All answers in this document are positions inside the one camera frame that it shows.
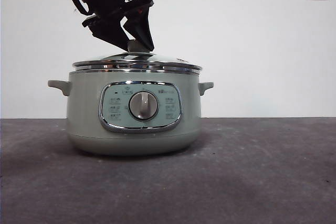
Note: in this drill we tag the green electric cooking pot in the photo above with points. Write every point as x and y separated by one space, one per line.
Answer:
84 108

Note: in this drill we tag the glass lid with green knob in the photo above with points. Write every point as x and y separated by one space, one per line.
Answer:
136 61

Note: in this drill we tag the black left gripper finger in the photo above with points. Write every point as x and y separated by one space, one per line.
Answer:
143 32
107 31

